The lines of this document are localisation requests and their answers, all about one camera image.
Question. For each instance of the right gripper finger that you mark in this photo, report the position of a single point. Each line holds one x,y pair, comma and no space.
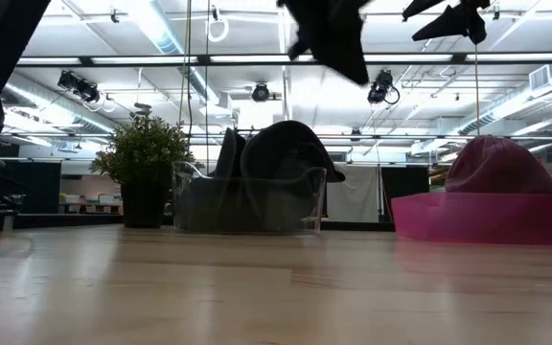
453,21
424,8

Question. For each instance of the dark grey hat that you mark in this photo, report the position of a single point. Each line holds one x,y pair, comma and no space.
230,153
333,38
285,153

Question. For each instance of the maroon hat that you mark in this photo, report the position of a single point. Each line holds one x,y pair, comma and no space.
496,165

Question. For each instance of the black mounted spotlight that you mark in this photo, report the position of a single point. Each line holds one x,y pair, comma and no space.
82,87
380,88

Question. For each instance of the LED light bar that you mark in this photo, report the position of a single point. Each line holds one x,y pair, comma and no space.
137,59
448,137

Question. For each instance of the black partition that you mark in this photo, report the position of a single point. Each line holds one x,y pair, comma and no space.
405,191
31,187

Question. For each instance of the white curtain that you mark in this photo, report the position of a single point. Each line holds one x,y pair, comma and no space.
352,191

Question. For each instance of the pink plastic bin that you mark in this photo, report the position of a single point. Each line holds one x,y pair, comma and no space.
487,218

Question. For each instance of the clear plastic bin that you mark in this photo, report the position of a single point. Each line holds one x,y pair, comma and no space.
252,211

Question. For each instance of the green plant in black pot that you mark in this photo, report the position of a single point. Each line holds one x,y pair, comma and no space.
142,153

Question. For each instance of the table with boxes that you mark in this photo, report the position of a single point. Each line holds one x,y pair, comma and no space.
89,201

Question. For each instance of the silver ventilation duct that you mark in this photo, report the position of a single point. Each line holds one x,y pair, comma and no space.
161,33
520,103
41,98

